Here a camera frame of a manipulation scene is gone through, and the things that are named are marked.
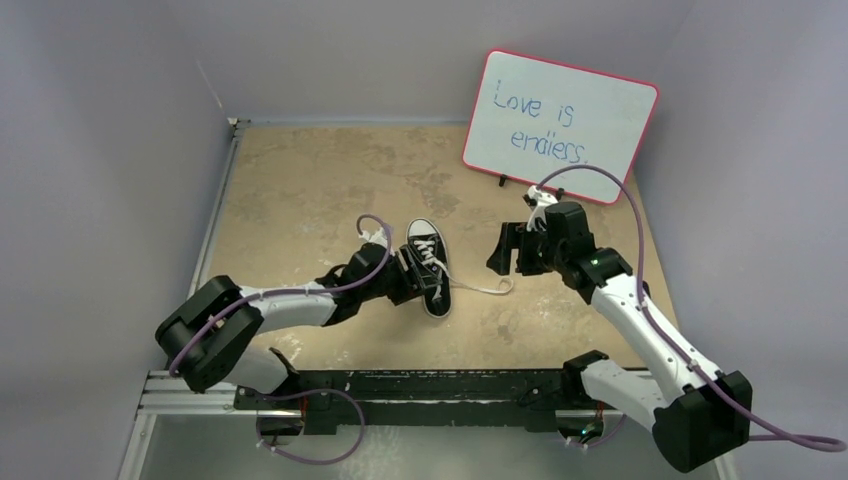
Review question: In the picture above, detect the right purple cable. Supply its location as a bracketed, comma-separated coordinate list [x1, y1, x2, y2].
[533, 164, 848, 454]

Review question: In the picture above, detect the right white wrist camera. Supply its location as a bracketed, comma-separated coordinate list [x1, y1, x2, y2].
[523, 186, 559, 232]

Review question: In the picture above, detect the black white canvas sneaker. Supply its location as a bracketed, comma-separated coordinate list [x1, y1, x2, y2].
[406, 218, 452, 318]

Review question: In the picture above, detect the purple cable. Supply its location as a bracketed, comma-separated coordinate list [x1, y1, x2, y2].
[533, 164, 848, 454]
[166, 213, 395, 465]

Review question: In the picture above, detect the white shoelace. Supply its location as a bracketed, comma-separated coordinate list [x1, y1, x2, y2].
[413, 238, 515, 297]

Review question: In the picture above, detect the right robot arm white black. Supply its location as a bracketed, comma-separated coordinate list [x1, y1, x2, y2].
[486, 202, 753, 473]

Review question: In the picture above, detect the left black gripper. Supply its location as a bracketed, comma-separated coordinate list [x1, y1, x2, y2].
[359, 244, 439, 304]

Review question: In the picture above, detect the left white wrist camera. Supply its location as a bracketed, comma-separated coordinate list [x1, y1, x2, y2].
[359, 227, 390, 249]

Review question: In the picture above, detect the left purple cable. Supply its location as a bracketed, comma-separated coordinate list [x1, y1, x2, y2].
[166, 213, 395, 465]

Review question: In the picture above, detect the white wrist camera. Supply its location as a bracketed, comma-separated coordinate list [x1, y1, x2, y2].
[523, 186, 559, 232]
[359, 227, 390, 249]

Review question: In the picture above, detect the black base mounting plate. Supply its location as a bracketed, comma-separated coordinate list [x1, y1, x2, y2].
[234, 368, 620, 436]

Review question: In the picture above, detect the whiteboard with pink frame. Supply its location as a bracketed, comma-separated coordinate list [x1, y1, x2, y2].
[462, 50, 660, 205]

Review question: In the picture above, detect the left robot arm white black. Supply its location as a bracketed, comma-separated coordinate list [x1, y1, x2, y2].
[154, 243, 444, 409]

